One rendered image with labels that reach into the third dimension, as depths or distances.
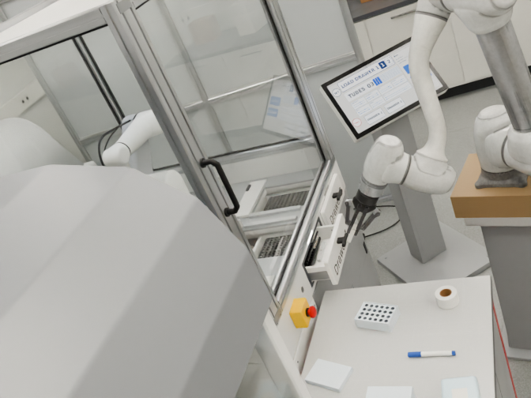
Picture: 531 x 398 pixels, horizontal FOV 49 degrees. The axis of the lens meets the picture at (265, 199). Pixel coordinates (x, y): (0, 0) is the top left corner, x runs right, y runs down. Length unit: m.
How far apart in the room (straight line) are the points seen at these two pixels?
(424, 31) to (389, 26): 2.94
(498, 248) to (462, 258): 0.87
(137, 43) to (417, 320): 1.19
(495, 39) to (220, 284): 1.13
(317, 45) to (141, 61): 2.20
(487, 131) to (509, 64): 0.36
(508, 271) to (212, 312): 1.67
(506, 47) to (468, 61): 3.12
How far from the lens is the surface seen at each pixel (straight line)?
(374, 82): 2.82
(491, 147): 2.19
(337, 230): 2.19
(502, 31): 1.85
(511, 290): 2.60
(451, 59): 4.97
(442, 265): 3.29
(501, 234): 2.41
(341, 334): 2.02
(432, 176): 1.93
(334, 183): 2.49
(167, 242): 1.05
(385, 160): 1.89
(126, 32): 1.45
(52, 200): 1.15
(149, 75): 1.47
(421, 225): 3.21
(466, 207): 2.31
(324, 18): 3.51
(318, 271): 2.11
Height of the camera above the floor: 2.12
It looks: 28 degrees down
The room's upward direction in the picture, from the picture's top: 24 degrees counter-clockwise
